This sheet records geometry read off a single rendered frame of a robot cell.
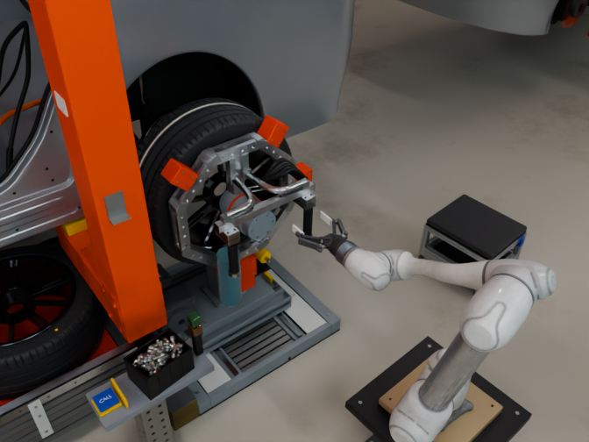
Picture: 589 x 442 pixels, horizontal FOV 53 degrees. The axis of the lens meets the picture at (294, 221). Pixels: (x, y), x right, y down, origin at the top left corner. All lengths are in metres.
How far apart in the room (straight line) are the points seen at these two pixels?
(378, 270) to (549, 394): 1.25
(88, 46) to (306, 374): 1.76
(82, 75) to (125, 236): 0.56
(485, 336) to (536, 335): 1.62
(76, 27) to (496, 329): 1.29
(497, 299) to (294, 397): 1.35
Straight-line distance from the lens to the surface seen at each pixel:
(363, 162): 4.15
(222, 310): 2.76
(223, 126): 2.19
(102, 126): 1.75
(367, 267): 2.03
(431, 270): 1.95
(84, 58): 1.66
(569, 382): 3.07
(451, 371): 1.83
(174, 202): 2.15
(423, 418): 2.02
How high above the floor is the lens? 2.25
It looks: 39 degrees down
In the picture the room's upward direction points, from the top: 1 degrees clockwise
